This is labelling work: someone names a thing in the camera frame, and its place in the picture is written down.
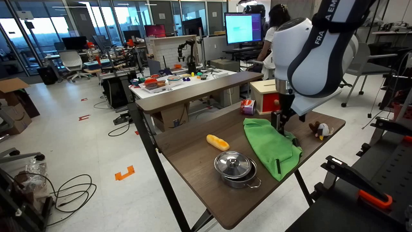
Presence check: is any white office chair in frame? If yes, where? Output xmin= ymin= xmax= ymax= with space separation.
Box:
xmin=59 ymin=50 xmax=91 ymax=82

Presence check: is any purple and red can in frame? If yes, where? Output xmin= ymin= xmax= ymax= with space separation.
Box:
xmin=240 ymin=99 xmax=257 ymax=116

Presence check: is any cardboard box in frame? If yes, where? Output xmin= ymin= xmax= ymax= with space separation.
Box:
xmin=151 ymin=102 xmax=191 ymax=132

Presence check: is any wooden box with red door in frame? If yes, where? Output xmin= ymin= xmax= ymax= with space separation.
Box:
xmin=250 ymin=79 xmax=281 ymax=115

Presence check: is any white table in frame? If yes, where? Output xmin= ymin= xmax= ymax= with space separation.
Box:
xmin=130 ymin=68 xmax=238 ymax=100

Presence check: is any black clamp with orange handle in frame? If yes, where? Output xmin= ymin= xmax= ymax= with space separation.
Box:
xmin=313 ymin=155 xmax=393 ymax=210
xmin=356 ymin=116 xmax=412 ymax=157

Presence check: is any steel pot lid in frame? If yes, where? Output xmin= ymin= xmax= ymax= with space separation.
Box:
xmin=214 ymin=151 xmax=252 ymax=179

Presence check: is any black power strip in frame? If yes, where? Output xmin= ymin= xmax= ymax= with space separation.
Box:
xmin=112 ymin=113 xmax=133 ymax=126

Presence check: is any black computer tower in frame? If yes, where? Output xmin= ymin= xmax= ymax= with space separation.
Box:
xmin=102 ymin=77 xmax=130 ymax=110

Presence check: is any white tray with toy food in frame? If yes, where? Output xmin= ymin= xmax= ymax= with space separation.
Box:
xmin=139 ymin=77 xmax=184 ymax=94

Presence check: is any grey chair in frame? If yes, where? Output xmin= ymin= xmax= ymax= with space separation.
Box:
xmin=340 ymin=41 xmax=398 ymax=108

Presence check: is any red monitor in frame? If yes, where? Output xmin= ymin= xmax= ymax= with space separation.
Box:
xmin=144 ymin=24 xmax=167 ymax=38

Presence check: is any clear plastic bag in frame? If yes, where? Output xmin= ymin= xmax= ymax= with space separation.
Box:
xmin=14 ymin=157 xmax=49 ymax=208

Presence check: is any black cable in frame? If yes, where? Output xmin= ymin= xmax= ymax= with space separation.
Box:
xmin=45 ymin=174 xmax=97 ymax=227

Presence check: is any stack of cardboard boxes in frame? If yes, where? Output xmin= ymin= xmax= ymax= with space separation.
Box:
xmin=0 ymin=78 xmax=41 ymax=136

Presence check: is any dark monitor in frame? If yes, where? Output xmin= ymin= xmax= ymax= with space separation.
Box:
xmin=61 ymin=36 xmax=88 ymax=51

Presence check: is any yellow toy bread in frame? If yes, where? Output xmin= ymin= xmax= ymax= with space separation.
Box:
xmin=206 ymin=134 xmax=230 ymax=152

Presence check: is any lit computer monitor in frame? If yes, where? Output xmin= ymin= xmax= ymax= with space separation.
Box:
xmin=224 ymin=12 xmax=263 ymax=46

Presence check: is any person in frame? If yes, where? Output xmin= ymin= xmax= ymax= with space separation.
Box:
xmin=247 ymin=4 xmax=292 ymax=80

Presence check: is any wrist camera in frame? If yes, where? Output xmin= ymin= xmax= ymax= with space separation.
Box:
xmin=271 ymin=111 xmax=281 ymax=131

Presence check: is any green cloth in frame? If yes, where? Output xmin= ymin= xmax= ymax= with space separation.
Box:
xmin=243 ymin=118 xmax=303 ymax=182

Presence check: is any brown and white plush toy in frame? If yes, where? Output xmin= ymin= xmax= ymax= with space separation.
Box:
xmin=309 ymin=121 xmax=334 ymax=141

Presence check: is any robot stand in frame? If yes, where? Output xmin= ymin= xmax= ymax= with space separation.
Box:
xmin=285 ymin=129 xmax=412 ymax=232

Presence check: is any steel pot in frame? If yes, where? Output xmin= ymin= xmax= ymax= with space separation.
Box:
xmin=220 ymin=158 xmax=262 ymax=189

